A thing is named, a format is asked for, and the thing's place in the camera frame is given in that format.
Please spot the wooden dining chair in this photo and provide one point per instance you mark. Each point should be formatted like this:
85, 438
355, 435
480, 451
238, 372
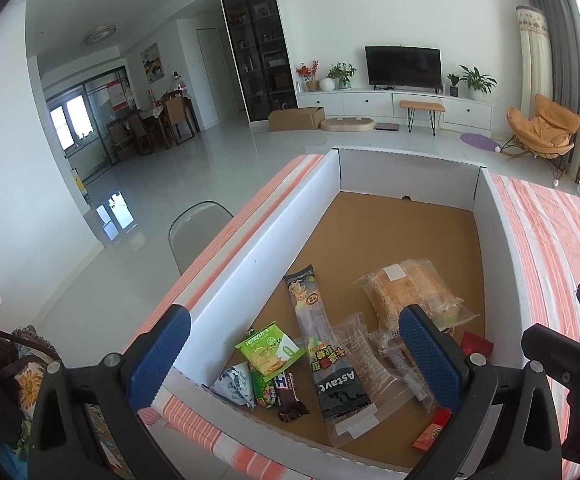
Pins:
177, 115
119, 135

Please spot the orange rocking chair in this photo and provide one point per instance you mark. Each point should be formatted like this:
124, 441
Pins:
545, 125

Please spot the floral patterned cloth bag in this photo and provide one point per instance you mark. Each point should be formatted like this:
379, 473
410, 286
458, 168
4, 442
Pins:
29, 385

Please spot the orange striped tablecloth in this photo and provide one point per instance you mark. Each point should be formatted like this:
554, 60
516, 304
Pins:
545, 240

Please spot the grey floor scale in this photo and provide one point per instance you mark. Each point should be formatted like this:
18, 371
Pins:
387, 126

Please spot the long dark snack pack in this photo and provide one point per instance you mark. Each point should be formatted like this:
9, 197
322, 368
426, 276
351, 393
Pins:
320, 345

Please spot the framed wall painting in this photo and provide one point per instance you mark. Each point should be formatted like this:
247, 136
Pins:
152, 62

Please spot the bagged bread loaf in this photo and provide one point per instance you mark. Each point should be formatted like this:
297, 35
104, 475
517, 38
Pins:
400, 285

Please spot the round white vase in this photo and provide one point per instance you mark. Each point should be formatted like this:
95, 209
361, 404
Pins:
327, 85

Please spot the dark chocolate bar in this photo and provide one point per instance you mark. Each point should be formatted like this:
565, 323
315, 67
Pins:
291, 401

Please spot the blue white snack packet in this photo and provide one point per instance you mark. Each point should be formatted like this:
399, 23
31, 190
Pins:
235, 384

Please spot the large leafy potted plant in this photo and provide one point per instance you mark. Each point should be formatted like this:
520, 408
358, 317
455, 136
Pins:
477, 80

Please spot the white television cabinet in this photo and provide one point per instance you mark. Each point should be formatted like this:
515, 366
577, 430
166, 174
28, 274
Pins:
360, 105

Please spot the white cardboard box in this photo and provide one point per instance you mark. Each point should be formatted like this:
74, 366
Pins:
280, 240

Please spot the long red snack packet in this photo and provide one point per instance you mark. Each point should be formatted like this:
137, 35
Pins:
432, 430

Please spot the white interior door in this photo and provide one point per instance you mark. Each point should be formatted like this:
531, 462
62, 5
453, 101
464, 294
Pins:
207, 77

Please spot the green plant in vase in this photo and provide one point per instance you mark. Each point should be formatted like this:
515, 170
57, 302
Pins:
341, 75

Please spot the covered standing air conditioner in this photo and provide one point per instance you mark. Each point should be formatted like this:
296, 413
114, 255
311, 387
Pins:
532, 60

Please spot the red flower arrangement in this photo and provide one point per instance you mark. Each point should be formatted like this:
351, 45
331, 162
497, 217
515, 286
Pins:
307, 72

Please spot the clear pack grey-green label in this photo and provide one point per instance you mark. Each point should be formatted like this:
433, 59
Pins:
395, 360

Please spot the wooden bench black legs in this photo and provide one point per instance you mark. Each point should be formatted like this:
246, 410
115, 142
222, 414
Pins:
421, 105

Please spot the small plant black pot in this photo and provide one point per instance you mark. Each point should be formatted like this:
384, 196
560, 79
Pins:
453, 89

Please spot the cream pet bed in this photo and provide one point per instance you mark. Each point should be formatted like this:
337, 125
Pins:
347, 125

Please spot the black glass display cabinet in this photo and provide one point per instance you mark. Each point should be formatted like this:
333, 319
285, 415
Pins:
257, 45

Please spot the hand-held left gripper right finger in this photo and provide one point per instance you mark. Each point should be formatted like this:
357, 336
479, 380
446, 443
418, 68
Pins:
430, 360

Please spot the balcony glass door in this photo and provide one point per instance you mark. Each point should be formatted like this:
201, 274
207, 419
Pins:
87, 120

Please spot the flat screen television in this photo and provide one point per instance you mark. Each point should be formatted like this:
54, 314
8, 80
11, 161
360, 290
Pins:
402, 67

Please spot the lime green chips packet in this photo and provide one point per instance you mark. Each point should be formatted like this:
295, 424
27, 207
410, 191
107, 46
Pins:
267, 350

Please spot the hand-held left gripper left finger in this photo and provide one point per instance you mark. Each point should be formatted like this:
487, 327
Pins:
159, 360

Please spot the clear biscuit pack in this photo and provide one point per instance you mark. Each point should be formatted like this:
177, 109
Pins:
362, 360

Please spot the round ceiling lamp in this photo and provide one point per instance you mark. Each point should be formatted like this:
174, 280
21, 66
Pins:
101, 35

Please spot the small green snack pack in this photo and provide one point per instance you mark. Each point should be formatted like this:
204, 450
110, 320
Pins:
264, 394

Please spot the purple floor mat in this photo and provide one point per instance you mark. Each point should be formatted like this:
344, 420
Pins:
477, 141

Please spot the brown cardboard box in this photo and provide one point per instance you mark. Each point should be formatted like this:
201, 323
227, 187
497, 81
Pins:
295, 119

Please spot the yellow white standing item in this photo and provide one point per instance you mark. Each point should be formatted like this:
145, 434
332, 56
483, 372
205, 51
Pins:
80, 187

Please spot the grey curtain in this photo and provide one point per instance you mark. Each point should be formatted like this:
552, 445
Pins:
562, 25

